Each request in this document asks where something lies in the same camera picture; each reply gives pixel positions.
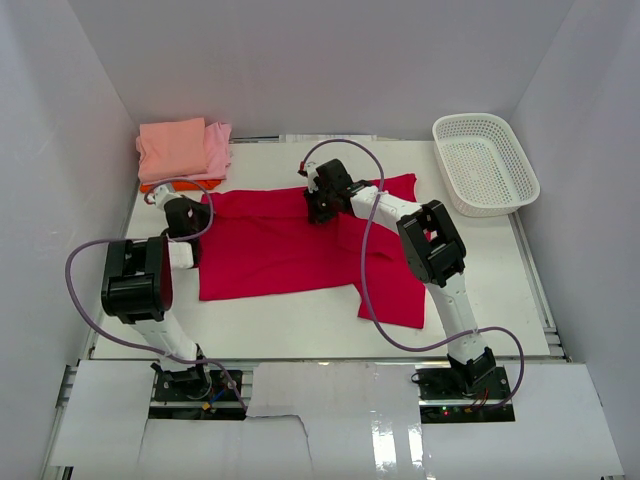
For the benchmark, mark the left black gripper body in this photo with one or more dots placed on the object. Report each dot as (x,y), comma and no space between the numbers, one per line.
(201,217)

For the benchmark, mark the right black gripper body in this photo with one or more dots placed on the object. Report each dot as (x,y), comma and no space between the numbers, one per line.
(322,208)

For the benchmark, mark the red t shirt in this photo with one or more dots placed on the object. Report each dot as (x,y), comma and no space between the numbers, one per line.
(261,243)

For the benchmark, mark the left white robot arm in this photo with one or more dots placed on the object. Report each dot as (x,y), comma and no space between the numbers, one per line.
(137,285)

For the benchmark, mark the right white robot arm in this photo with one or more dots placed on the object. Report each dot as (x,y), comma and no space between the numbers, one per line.
(433,251)

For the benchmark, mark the folded orange t shirt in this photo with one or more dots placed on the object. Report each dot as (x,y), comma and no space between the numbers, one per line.
(208,184)

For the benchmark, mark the folded peach t shirt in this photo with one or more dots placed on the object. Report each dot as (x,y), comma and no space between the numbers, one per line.
(171,149)

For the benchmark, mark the white plastic basket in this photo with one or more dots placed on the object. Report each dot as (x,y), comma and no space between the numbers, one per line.
(485,169)

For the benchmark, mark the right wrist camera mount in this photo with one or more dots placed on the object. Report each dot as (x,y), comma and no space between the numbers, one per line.
(308,170)

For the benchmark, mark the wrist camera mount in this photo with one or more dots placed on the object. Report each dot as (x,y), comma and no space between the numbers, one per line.
(308,170)
(160,195)

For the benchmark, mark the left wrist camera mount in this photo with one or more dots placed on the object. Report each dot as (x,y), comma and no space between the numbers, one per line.
(160,195)

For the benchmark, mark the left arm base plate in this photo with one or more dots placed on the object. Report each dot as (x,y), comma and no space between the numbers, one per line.
(207,400)

